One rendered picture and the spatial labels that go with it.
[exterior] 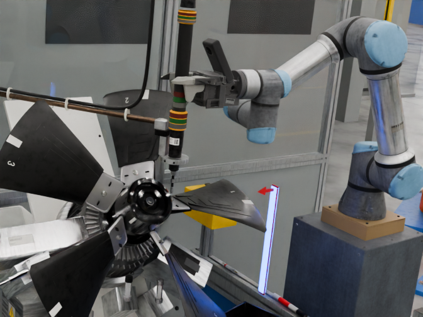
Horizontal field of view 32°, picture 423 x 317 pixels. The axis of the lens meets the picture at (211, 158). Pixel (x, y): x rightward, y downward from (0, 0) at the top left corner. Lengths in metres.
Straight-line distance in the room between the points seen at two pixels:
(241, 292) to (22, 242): 0.75
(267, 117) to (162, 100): 0.28
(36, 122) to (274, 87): 0.60
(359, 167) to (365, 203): 0.11
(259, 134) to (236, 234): 1.15
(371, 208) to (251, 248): 0.90
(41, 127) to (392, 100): 0.96
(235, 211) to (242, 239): 1.15
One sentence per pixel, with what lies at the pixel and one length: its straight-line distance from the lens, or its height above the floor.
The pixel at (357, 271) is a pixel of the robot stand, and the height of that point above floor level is 0.93.
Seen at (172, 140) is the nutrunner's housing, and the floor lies 1.35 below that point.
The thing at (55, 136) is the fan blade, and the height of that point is 1.36.
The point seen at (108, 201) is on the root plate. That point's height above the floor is 1.20.
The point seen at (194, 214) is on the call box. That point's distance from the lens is 2.34.
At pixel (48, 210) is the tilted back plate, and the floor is 1.12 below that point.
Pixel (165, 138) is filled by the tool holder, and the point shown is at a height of 1.35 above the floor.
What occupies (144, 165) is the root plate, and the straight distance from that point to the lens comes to 1.86.
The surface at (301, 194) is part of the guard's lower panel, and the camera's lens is 3.22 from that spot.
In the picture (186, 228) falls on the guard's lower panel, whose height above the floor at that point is 0.76.
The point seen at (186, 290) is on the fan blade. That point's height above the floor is 1.04.
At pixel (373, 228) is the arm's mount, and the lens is 2.33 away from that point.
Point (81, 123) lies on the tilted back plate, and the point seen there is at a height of 1.30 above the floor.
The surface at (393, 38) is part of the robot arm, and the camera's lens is 2.06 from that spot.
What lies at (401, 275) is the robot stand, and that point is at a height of 0.88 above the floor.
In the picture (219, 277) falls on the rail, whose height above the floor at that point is 0.83.
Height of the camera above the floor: 1.82
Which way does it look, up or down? 16 degrees down
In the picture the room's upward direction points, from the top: 6 degrees clockwise
